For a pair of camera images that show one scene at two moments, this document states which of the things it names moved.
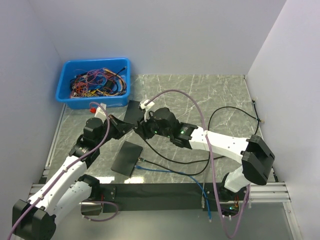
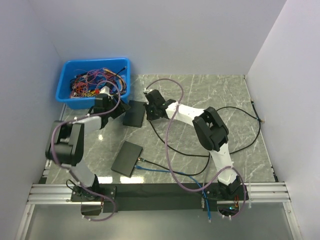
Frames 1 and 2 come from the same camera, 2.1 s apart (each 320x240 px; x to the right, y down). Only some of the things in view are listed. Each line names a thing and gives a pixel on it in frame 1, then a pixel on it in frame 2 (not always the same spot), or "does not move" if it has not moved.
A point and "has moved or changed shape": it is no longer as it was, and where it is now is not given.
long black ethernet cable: [153, 151] has moved or changed shape
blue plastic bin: [120, 66] does not move
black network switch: [134, 113] does not move
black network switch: [127, 158] does not move
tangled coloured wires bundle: [102, 82] does not move
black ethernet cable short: [144, 160] does not move
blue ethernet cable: [138, 167] does not move
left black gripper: [118, 124] -> [120, 110]
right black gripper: [142, 129] -> [149, 117]
